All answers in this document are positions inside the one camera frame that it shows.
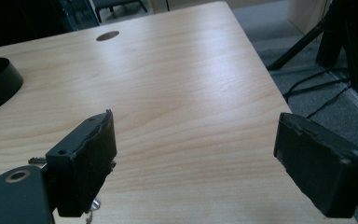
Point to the black metal stand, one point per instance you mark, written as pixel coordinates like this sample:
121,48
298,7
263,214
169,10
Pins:
338,40

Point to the black chair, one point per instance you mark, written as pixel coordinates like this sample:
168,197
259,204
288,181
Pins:
118,6

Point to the light wooden cabinet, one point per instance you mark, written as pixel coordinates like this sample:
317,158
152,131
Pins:
307,14

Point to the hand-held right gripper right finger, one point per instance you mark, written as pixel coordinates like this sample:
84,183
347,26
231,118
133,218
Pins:
317,165

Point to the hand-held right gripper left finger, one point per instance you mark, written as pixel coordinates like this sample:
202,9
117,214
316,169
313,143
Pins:
84,161

